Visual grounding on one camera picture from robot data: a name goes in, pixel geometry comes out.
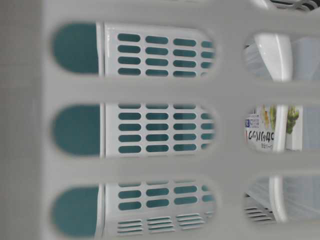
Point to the white plastic shopping basket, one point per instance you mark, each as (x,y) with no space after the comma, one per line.
(34,89)

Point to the clear plastic container with label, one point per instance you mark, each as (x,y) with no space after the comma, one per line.
(301,191)

